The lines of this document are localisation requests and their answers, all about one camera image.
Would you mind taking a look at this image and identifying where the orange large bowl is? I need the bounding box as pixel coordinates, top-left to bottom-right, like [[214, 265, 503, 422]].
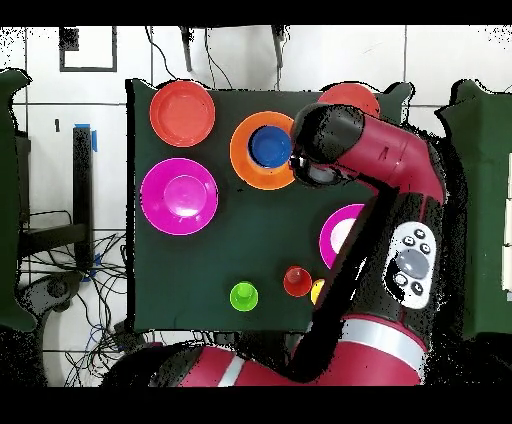
[[229, 110, 299, 192]]

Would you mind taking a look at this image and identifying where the blue small bowl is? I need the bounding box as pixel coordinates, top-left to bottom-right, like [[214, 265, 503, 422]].
[[248, 125, 294, 169]]

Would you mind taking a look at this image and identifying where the red-orange plastic cup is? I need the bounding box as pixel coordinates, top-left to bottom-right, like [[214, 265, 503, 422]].
[[282, 265, 314, 299]]

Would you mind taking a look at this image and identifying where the red shallow bowl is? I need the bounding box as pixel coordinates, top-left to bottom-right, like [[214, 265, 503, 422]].
[[317, 82, 382, 119], [148, 79, 217, 149]]

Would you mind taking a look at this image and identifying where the dark green tablecloth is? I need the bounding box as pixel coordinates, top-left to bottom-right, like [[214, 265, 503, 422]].
[[125, 77, 415, 337]]

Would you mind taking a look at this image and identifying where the pink large bowl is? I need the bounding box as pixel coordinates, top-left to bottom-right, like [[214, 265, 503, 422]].
[[318, 203, 366, 270], [139, 157, 220, 237]]

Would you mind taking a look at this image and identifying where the green plastic cup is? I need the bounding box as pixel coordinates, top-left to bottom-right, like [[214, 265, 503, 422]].
[[228, 280, 260, 313]]

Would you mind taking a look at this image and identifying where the yellow plastic cup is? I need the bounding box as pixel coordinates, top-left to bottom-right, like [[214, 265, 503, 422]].
[[310, 278, 326, 306]]

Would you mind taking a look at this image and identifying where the black stand leg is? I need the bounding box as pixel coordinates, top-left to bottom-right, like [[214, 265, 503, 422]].
[[271, 25, 286, 69], [178, 25, 194, 73]]

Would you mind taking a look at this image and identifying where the blue tape strip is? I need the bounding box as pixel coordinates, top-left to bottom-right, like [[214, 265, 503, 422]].
[[74, 122, 98, 153]]

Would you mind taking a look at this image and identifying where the black power box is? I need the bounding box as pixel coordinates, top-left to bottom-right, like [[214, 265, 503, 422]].
[[112, 320, 147, 349]]

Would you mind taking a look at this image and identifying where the green cloth covered table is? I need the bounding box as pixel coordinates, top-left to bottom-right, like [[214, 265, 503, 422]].
[[434, 78, 512, 341], [0, 67, 39, 333]]

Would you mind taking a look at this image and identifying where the black cable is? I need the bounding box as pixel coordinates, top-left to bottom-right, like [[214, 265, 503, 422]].
[[144, 25, 187, 90]]

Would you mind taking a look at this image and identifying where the tangle of black cables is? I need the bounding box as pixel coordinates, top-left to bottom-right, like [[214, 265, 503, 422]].
[[19, 209, 161, 387]]

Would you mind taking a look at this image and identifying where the black frame stand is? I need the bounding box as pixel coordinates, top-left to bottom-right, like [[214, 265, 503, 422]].
[[17, 125, 95, 273]]

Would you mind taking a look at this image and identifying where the black pedestal foot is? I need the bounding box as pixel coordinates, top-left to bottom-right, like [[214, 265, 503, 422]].
[[17, 270, 86, 314]]

